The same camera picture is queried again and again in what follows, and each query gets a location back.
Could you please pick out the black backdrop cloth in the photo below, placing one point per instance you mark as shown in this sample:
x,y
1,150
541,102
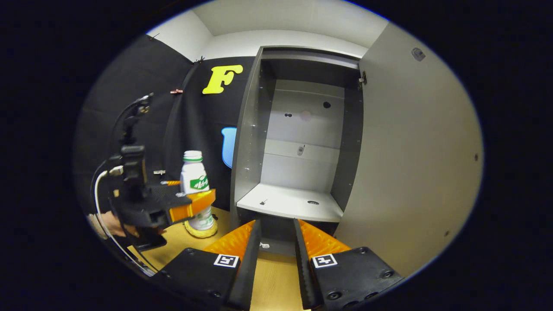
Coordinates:
x,y
129,86

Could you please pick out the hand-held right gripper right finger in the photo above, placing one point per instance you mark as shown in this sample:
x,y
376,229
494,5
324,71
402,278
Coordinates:
x,y
304,272

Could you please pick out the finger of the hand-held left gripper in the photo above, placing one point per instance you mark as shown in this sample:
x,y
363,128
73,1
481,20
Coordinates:
x,y
170,183
173,198

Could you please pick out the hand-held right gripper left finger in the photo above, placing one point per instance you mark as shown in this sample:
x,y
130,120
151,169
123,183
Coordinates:
x,y
250,272

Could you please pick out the yellow coaster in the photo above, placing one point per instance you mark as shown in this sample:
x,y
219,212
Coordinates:
x,y
203,234

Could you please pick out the beige cabinet door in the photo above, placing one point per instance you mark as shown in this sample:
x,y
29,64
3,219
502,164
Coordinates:
x,y
410,151

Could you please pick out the metal door hinge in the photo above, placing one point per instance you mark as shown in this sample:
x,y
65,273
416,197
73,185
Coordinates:
x,y
363,80

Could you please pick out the white bottle green label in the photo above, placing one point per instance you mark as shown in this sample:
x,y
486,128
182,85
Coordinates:
x,y
192,177

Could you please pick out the dark grey cabinet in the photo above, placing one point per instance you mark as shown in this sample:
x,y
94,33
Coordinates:
x,y
298,203

